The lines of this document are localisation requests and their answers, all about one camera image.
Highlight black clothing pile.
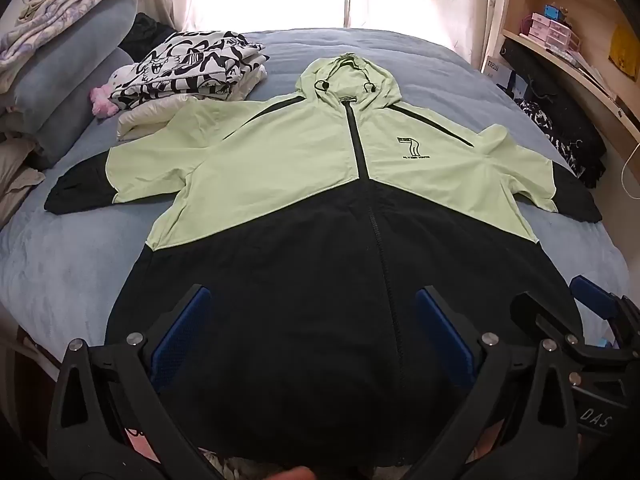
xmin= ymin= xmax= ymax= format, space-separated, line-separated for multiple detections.
xmin=120 ymin=12 xmax=176 ymax=66

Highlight green and black hooded jacket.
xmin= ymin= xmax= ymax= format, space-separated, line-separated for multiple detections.
xmin=44 ymin=52 xmax=603 ymax=466

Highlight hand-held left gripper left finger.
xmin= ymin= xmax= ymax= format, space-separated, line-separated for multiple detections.
xmin=47 ymin=284 xmax=221 ymax=480

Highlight white printed box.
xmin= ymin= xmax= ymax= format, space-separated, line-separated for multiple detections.
xmin=482 ymin=52 xmax=526 ymax=96

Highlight white cable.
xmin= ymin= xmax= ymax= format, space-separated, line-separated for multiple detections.
xmin=620 ymin=147 xmax=640 ymax=191

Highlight pink storage boxes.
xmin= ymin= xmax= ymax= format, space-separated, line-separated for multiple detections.
xmin=525 ymin=10 xmax=581 ymax=51

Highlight pink plush toy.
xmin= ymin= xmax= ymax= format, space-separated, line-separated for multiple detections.
xmin=90 ymin=67 xmax=136 ymax=120

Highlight black bag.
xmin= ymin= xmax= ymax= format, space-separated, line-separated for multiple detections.
xmin=500 ymin=37 xmax=608 ymax=188

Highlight blue-grey bed blanket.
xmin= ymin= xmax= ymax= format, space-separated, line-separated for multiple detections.
xmin=0 ymin=27 xmax=631 ymax=361

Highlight white sheer curtain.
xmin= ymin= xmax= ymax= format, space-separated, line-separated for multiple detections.
xmin=160 ymin=0 xmax=511 ymax=66

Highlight beige pillow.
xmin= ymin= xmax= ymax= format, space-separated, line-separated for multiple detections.
xmin=0 ymin=135 xmax=48 ymax=228

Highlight blue-grey pillow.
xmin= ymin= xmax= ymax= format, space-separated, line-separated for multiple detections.
xmin=10 ymin=0 xmax=138 ymax=116
xmin=30 ymin=47 xmax=135 ymax=158

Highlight floral blanket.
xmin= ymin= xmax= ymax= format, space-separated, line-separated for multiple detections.
xmin=0 ymin=0 xmax=146 ymax=73

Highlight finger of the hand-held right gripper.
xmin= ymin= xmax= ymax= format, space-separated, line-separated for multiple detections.
xmin=510 ymin=291 xmax=586 ymax=356
xmin=570 ymin=275 xmax=640 ymax=348

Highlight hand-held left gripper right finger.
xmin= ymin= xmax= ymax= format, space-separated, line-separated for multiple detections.
xmin=416 ymin=285 xmax=583 ymax=480

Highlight cartoon print pillow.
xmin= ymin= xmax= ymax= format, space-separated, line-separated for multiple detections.
xmin=0 ymin=0 xmax=58 ymax=41

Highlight yellow cloth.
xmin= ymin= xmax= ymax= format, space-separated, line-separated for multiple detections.
xmin=610 ymin=24 xmax=640 ymax=68

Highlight folded black and white clothes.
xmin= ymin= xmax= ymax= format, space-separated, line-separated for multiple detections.
xmin=109 ymin=30 xmax=268 ymax=111

